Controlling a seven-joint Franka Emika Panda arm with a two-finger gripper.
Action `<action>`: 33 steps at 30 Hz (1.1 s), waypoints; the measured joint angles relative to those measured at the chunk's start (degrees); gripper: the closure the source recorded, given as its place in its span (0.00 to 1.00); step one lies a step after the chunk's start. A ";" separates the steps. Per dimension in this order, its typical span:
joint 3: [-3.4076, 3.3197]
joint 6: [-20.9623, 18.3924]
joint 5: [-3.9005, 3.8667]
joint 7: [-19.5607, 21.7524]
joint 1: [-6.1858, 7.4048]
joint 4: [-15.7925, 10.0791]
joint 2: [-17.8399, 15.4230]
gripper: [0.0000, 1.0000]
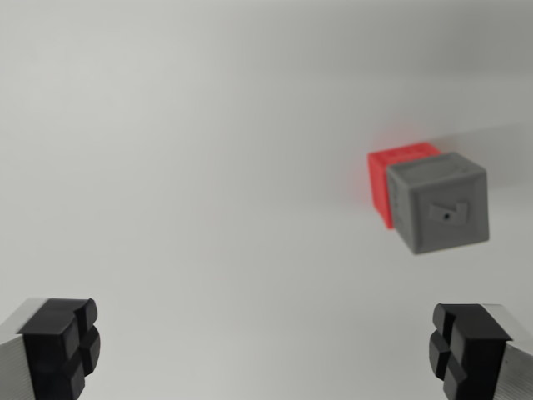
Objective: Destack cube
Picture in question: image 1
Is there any black-padded silver gripper right finger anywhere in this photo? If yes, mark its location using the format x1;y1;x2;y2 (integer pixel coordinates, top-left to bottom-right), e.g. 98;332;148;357
427;302;533;400

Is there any black-padded silver gripper left finger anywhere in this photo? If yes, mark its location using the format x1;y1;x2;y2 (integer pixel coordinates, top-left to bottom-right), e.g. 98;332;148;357
0;297;102;400

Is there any grey embossed plastic cube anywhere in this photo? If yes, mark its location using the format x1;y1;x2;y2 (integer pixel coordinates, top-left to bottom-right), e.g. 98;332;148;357
386;151;491;256

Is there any red embossed plastic cube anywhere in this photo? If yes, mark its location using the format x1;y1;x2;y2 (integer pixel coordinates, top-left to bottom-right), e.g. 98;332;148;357
366;142;441;231

